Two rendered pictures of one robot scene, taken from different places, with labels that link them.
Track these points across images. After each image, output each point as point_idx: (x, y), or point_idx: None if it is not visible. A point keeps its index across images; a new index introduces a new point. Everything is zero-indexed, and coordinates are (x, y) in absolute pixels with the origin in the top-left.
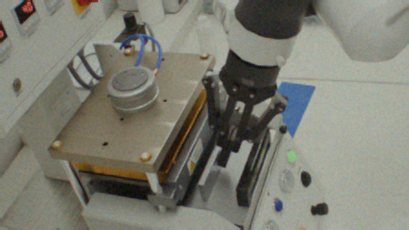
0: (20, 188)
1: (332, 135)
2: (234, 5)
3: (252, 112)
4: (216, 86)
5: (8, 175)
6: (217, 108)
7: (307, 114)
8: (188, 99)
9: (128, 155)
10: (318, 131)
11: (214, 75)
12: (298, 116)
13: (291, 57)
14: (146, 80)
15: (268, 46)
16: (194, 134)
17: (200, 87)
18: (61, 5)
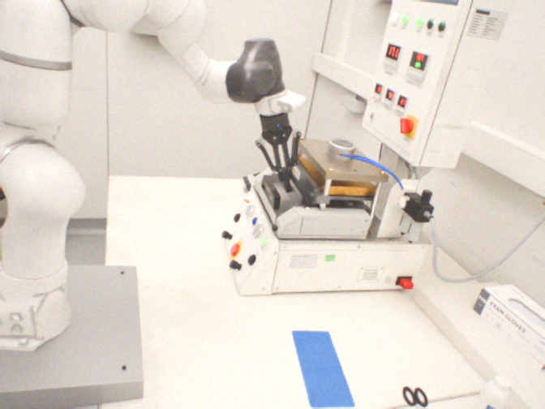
0: (442, 267)
1: (257, 343)
2: (289, 92)
3: (293, 208)
4: (293, 139)
5: (462, 272)
6: (292, 152)
7: (295, 363)
8: (311, 154)
9: (311, 139)
10: (273, 345)
11: (293, 129)
12: (302, 359)
13: None
14: (332, 142)
15: None
16: (302, 170)
17: (315, 165)
18: (401, 117)
